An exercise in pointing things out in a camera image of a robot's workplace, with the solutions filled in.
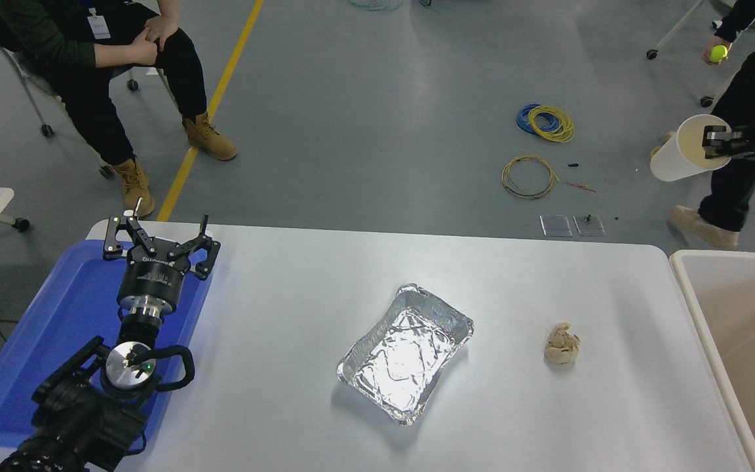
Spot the person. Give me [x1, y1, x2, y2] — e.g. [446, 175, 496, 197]
[669, 0, 755, 250]
[0, 0, 238, 218]

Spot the grey wheeled chair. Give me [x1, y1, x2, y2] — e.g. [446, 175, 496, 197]
[0, 25, 178, 179]

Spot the silver foil tray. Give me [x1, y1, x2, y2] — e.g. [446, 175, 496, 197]
[336, 283, 474, 427]

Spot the blue wire coil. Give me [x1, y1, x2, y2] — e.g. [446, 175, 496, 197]
[516, 103, 558, 136]

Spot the white wheeled chair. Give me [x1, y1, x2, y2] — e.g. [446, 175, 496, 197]
[645, 0, 729, 108]

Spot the white paper cup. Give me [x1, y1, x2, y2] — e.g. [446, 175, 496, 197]
[649, 114, 733, 182]

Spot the crumpled tan paper ball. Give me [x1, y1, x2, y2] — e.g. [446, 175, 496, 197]
[543, 322, 581, 365]

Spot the blue plastic tray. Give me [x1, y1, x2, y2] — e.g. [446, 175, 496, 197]
[0, 239, 213, 450]

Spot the person's right hand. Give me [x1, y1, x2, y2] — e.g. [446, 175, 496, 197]
[131, 29, 159, 66]

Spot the clear plastic plate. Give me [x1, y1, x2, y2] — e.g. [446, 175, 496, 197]
[539, 214, 573, 237]
[572, 214, 607, 237]

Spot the person's left hand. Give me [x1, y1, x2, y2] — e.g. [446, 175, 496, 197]
[145, 16, 180, 50]

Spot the person's hand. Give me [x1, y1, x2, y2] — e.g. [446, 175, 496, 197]
[701, 36, 733, 66]

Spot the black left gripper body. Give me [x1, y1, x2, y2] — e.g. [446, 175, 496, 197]
[117, 254, 189, 309]

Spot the yellow and black wire coil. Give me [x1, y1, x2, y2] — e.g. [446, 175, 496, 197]
[501, 155, 558, 200]

